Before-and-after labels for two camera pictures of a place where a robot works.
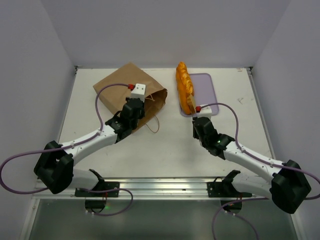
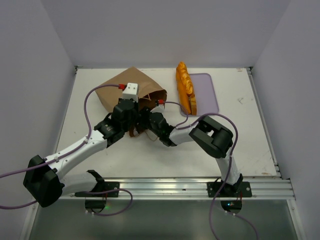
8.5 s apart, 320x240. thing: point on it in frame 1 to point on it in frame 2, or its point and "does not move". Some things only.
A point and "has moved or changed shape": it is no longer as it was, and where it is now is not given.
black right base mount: [220, 188] does not move
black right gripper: [200, 120] to [145, 116]
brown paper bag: [115, 97] has moved or changed shape
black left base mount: [98, 206] does not move
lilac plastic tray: [204, 93] does not move
